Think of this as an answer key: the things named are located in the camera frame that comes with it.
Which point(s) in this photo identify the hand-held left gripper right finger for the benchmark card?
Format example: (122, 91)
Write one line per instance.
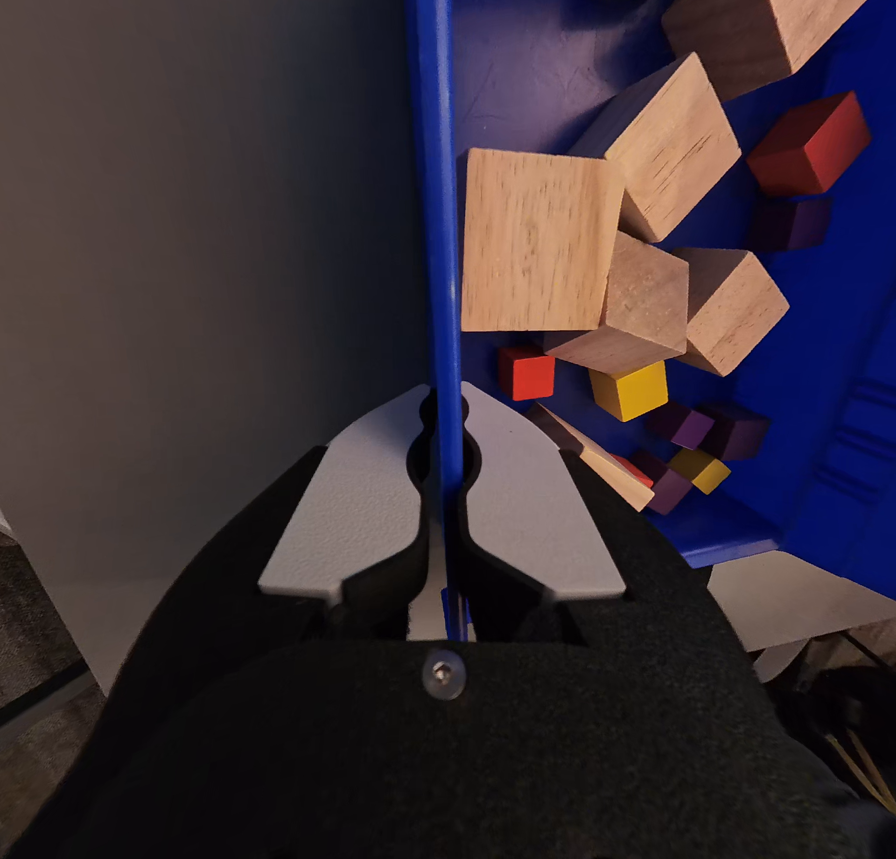
(539, 516)

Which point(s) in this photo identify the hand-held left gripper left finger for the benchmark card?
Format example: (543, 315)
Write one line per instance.
(350, 516)

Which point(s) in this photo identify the pile of wooden cubes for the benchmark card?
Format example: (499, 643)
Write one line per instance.
(539, 243)

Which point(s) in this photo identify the blue plastic box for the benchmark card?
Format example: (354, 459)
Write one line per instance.
(805, 383)

